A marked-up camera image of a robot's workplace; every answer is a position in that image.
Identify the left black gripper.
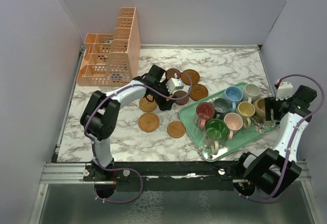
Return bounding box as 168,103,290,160
153,79,177,111

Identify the dark brown wooden coaster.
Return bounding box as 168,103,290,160
166,68,181,80

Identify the dark walnut coaster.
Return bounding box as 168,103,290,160
173,90,190,105

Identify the brown ringed wooden coaster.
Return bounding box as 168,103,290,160
181,69,200,86

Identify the peach mesh file organizer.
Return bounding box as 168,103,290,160
77,7,141,87

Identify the mint green tray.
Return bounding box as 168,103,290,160
179,82,277,162

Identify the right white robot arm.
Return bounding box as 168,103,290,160
235,85,317,198

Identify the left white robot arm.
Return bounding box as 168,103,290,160
80,65,174,181

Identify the woven rattan coaster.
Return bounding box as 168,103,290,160
138,112,159,133
139,97,157,112

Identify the light wooden front coaster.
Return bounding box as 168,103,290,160
167,121,186,138

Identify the beige speckled mug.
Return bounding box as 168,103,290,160
253,98,266,121

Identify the white cream mug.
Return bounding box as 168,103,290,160
242,84,261,103

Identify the yellow mug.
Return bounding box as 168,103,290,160
236,102,255,129

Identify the light blue mug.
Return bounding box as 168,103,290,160
223,86,243,112

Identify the grey mug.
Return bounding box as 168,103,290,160
213,98,230,120

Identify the red pink mug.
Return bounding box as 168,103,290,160
194,102,215,131

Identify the green mug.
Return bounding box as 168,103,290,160
202,118,228,155

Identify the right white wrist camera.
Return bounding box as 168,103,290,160
275,80,293,101

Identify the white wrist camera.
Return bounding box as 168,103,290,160
166,74,184,94
275,80,293,101

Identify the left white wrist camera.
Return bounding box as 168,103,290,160
166,74,184,94

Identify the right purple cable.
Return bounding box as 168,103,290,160
235,74,324,203

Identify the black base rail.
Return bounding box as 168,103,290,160
83,159,245,192

